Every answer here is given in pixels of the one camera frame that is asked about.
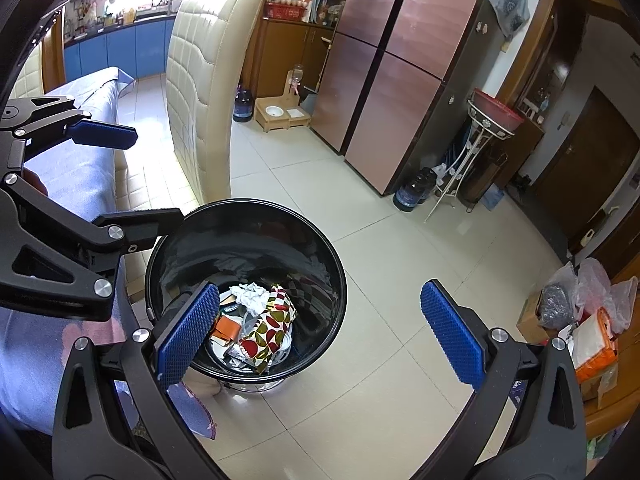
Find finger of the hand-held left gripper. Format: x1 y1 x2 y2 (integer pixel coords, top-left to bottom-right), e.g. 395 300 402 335
0 175 184 321
0 96 138 150

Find wooden shelf cabinet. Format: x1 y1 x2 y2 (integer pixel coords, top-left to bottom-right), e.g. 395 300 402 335
250 0 346 96

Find white metal stand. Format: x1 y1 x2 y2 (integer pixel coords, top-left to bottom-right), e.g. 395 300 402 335
425 110 516 223

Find white tissue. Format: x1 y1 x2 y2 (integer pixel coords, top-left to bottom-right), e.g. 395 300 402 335
229 282 271 313

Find red gold patterned wrapper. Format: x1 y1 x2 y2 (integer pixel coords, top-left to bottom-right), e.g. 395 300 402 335
239 285 296 375

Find cream quilted chair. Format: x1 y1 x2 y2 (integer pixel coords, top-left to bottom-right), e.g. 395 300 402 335
10 45 46 101
165 0 265 206

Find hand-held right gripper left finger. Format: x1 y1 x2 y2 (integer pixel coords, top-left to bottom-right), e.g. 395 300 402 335
52 280 226 480

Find red basin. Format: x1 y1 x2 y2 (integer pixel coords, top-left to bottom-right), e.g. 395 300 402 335
472 87 526 133

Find blue kitchen cabinets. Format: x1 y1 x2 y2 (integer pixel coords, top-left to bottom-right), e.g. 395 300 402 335
62 15 176 83

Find grey wall cloth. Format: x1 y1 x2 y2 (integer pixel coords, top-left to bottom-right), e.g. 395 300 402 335
487 0 531 41

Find copper refrigerator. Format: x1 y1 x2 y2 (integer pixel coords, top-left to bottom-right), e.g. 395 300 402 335
310 0 501 196

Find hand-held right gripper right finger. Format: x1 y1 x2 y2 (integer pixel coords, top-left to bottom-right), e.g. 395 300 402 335
420 280 588 480

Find blue printed tablecloth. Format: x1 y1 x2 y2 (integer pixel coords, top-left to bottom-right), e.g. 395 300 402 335
0 66 218 441

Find black trash bin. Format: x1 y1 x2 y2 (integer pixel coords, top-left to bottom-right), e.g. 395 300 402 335
144 199 347 393

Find wooden pet feeder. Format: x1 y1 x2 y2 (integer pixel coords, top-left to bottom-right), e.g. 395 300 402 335
254 65 313 133

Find blue water jug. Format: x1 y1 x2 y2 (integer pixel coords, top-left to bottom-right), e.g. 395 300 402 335
232 86 256 123
392 167 438 213

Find orange white bag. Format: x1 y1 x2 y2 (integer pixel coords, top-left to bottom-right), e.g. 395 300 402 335
570 307 618 386

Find brown wooden door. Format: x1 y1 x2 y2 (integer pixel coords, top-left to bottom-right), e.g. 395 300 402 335
530 85 640 256

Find brown cardboard box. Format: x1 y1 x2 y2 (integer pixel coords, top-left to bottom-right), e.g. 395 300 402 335
516 292 556 343

